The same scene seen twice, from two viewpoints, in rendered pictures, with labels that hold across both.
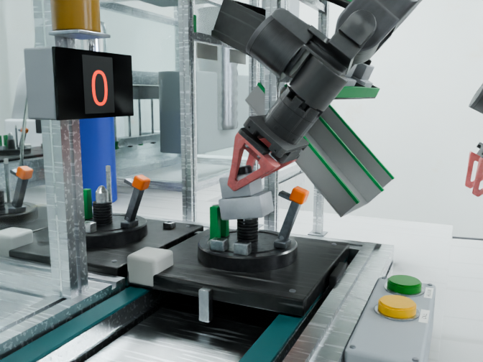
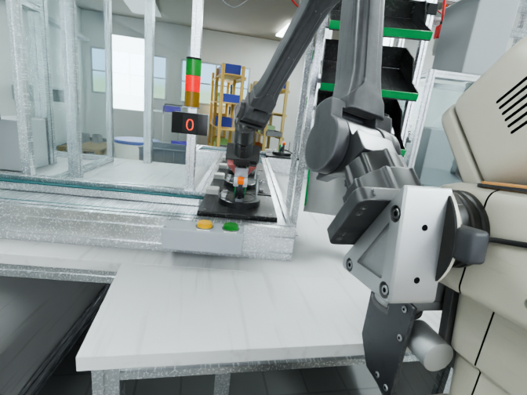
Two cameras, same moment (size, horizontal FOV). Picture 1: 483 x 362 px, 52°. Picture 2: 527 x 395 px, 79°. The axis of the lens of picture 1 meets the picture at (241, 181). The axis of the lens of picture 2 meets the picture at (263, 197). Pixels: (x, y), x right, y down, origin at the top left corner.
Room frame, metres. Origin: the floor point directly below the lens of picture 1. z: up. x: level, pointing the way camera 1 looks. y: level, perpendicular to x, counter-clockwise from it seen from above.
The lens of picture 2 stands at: (0.26, -0.94, 1.28)
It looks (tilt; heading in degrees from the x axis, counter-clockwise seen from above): 15 degrees down; 62
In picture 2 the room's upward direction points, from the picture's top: 6 degrees clockwise
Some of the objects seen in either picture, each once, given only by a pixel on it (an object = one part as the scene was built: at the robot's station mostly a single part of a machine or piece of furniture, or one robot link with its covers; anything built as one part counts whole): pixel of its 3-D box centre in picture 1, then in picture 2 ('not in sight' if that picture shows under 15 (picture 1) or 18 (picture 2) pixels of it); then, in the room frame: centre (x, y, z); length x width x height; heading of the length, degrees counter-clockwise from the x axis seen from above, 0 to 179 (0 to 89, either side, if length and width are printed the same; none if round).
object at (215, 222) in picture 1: (215, 223); not in sight; (0.68, 0.04, 1.01); 0.01 x 0.01 x 0.05; 66
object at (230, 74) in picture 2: not in sight; (223, 114); (2.99, 6.51, 1.07); 2.32 x 0.63 x 2.14; 74
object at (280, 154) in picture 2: not in sight; (281, 149); (1.48, 1.10, 1.01); 0.24 x 0.24 x 0.13; 66
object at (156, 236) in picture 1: (102, 209); (241, 175); (0.78, 0.22, 1.01); 0.24 x 0.24 x 0.13; 66
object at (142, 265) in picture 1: (150, 266); (212, 192); (0.63, 0.12, 0.97); 0.05 x 0.05 x 0.04; 66
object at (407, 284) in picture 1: (404, 287); (230, 227); (0.58, -0.20, 0.96); 0.04 x 0.04 x 0.02
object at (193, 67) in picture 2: not in sight; (193, 67); (0.55, 0.18, 1.39); 0.05 x 0.05 x 0.05
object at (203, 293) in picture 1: (205, 304); not in sight; (0.56, 0.04, 0.95); 0.01 x 0.01 x 0.04; 66
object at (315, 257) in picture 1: (247, 261); (238, 205); (0.68, -0.01, 0.96); 0.24 x 0.24 x 0.02; 66
